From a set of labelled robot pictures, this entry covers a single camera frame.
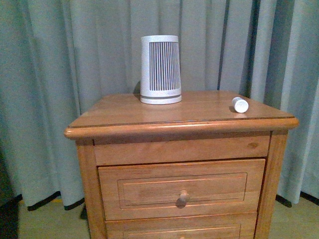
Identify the white medicine bottle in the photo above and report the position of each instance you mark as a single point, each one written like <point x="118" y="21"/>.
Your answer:
<point x="240" y="105"/>

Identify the upper drawer wooden knob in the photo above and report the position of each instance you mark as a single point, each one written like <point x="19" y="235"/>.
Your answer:
<point x="183" y="199"/>

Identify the white slatted air purifier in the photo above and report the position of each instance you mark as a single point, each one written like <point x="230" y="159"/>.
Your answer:
<point x="160" y="70"/>

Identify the wooden nightstand cabinet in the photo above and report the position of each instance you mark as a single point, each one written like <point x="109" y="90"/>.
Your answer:
<point x="120" y="130"/>

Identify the grey curtain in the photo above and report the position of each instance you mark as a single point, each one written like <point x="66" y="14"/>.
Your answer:
<point x="59" y="57"/>

